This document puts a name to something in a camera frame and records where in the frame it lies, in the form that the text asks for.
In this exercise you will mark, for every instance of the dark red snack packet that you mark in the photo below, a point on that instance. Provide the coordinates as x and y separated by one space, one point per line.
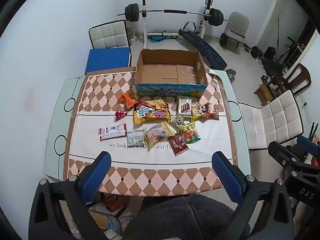
178 143

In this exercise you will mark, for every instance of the small wooden stool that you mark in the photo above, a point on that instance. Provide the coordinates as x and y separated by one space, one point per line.
265 93

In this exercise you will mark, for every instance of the checkered tablecloth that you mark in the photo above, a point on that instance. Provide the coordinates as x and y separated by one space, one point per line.
150 172

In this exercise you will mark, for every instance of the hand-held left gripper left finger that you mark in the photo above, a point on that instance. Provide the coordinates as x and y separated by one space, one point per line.
100 172

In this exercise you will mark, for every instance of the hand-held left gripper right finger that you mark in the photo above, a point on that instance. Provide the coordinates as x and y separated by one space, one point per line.
227 177

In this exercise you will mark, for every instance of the white brown wafer packet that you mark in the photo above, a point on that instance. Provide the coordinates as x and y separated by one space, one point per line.
185 106

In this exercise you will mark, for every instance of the grey chair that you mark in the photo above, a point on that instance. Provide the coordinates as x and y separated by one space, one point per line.
237 22

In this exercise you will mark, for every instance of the cardboard box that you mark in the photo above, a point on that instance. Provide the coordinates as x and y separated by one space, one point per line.
172 91

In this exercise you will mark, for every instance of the yellow noodle packet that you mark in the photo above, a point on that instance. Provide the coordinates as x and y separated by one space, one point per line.
150 112

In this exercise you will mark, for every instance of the dark fuzzy clothing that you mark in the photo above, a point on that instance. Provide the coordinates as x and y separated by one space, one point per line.
180 217

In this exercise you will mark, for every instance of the pale green photo snack packet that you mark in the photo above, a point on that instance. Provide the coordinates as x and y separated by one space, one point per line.
178 121

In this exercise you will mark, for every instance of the yellow panda snack packet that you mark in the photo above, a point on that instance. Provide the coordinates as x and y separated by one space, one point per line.
200 112

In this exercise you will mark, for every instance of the black sit-up bench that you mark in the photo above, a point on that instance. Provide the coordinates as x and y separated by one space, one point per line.
207 50

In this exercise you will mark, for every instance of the blue cushion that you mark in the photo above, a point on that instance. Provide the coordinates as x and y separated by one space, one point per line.
107 60

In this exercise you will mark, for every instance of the colourful candy bag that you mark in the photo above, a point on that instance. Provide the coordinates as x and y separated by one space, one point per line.
192 135

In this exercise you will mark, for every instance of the black dumbbell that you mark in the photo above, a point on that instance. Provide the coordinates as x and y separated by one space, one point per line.
257 52

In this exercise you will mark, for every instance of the white barbell rack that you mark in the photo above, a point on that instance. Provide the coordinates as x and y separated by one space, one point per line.
144 30

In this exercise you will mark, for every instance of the red box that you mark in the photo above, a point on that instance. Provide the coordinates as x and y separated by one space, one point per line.
112 202

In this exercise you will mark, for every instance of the chrome dumbbell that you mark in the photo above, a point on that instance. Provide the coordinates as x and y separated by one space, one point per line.
231 74

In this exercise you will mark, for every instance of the white grey snack packet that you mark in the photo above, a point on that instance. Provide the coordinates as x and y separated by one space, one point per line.
135 138

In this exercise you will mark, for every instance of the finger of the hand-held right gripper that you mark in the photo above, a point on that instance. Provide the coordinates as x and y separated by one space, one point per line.
282 155
306 141

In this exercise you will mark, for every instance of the brown wooden chair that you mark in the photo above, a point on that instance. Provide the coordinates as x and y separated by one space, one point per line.
303 76

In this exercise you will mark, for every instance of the grey storage bag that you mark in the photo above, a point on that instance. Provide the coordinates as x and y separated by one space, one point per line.
100 223

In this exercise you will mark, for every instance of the white padded chair black frame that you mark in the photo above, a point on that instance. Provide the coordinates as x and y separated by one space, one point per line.
108 33

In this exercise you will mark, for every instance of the small red snack packet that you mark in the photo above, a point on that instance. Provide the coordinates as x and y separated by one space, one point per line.
120 114

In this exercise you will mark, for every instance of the white and red wafer packet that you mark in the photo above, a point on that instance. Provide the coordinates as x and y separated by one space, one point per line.
112 132

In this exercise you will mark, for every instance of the teal exercise item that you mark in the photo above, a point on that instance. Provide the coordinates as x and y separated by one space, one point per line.
157 38

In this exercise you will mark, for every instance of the barbell with black plates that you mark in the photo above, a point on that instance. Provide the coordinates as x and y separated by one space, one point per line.
175 11

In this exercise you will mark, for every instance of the orange brown snack packet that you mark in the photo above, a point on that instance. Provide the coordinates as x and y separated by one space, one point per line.
212 111

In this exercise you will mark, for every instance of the beige yellow-edged snack packet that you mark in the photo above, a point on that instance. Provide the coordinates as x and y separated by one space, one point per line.
156 135

